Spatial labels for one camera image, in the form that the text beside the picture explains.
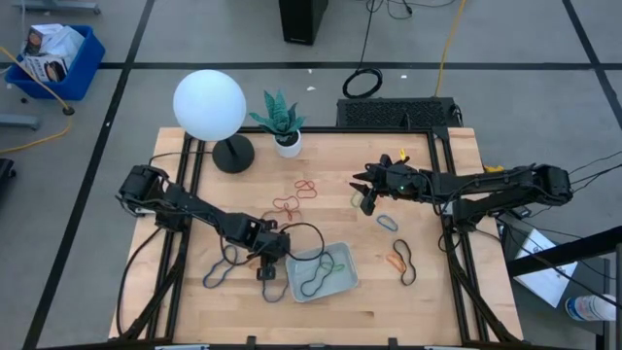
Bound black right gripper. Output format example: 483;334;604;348
348;154;430;217

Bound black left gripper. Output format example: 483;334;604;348
240;219;293;282

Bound large tan rubber band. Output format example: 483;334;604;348
260;208;305;226

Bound grey rubber band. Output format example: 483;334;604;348
261;279;291;303

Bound dark green rubber band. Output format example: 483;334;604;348
318;260;346;276

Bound rubber bands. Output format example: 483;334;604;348
202;245;240;290

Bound black rubber band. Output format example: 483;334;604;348
392;238;418;287

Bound white plastic bin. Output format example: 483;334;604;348
285;241;361;304

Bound black vented computer case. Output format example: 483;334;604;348
335;96;463;130

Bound green plant in white pot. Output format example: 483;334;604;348
248;90;306;159

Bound white globe lamp black stand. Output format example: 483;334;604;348
172;69;256;175

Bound black computer tower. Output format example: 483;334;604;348
278;0;329;47

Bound white printed sheet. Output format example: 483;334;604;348
512;227;579;308

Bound black metal bar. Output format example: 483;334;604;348
505;225;622;278

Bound white bottle blue cap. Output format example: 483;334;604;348
565;294;617;323

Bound blue plastic crate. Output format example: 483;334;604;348
4;23;107;102

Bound black floor object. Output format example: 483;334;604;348
0;158;17;195

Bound grey metal bar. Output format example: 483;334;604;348
17;1;102;15
0;115;40;130

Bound white printed carton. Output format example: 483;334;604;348
21;55;69;83
23;22;86;62

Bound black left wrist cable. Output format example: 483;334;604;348
279;222;326;263

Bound black coiled cable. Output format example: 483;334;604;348
342;67;384;100

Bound black lamp cable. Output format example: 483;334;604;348
148;151;215;169

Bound yellow floor cable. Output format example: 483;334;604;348
0;46;74;156
433;0;467;97

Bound black arm base cable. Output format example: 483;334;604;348
115;227;164;337

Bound black floor cable tangle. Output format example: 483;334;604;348
364;0;461;20

